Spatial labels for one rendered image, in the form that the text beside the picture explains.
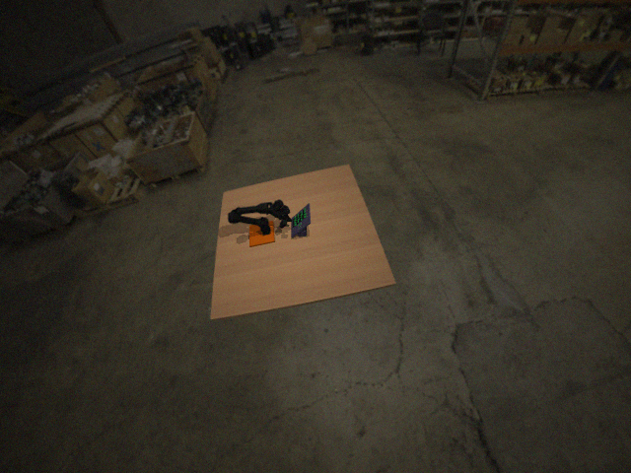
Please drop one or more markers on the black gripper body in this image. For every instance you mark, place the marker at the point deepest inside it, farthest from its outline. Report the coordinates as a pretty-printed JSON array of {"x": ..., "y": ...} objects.
[{"x": 283, "y": 223}]

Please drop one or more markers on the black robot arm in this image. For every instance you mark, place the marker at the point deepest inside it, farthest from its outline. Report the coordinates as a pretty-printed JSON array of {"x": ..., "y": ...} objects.
[{"x": 235, "y": 216}]

